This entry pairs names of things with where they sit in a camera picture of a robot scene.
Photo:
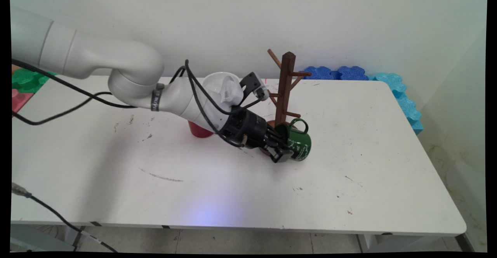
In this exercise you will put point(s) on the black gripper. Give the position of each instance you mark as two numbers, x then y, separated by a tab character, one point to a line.
248	129

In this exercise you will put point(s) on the green enamel mug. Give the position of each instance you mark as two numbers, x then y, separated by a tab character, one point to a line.
301	145

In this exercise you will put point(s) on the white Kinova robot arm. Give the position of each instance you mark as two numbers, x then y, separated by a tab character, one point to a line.
97	56

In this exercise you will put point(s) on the dark wooden mug tree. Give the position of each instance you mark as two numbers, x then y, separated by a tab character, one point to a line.
287	79

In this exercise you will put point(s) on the red enamel mug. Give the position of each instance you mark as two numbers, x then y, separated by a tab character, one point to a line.
198	130

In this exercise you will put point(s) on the dark blue foam mat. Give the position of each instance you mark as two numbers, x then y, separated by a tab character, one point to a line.
322	72
352	73

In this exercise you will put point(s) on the light blue foam mat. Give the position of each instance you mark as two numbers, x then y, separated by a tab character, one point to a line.
416	126
408	108
390	81

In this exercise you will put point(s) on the white table leg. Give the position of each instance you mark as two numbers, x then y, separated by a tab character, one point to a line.
68	234
367	244

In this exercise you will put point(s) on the dark table leg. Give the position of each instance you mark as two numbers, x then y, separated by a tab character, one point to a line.
464	243

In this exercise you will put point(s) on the pink foam mat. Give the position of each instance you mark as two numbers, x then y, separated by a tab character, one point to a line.
19	99

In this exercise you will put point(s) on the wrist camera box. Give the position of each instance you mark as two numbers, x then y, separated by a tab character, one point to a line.
256	87

